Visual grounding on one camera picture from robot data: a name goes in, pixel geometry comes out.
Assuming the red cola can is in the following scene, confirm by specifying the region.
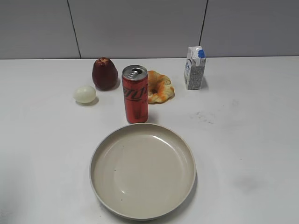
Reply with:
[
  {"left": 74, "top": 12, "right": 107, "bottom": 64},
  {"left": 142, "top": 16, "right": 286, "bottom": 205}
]
[{"left": 121, "top": 65, "right": 149, "bottom": 124}]

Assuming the orange striped croissant bread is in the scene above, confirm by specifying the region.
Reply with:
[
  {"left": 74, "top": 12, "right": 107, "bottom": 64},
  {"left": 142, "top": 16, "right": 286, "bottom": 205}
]
[{"left": 148, "top": 70, "right": 175, "bottom": 104}]

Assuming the beige round plate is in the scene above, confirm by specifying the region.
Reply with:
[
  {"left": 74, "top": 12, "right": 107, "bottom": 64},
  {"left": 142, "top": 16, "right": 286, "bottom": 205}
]
[{"left": 89, "top": 123, "right": 197, "bottom": 221}]

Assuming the small white milk carton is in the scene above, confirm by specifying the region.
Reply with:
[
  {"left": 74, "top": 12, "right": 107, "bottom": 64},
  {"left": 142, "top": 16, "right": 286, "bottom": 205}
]
[{"left": 184, "top": 46, "right": 206, "bottom": 90}]

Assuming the dark red wax apple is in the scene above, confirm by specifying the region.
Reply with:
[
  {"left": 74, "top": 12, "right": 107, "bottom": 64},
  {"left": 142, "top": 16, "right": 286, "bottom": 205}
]
[{"left": 92, "top": 57, "right": 118, "bottom": 91}]

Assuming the white egg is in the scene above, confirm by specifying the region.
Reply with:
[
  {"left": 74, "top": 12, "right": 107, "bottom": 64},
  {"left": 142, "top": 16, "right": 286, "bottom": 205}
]
[{"left": 73, "top": 86, "right": 96, "bottom": 104}]

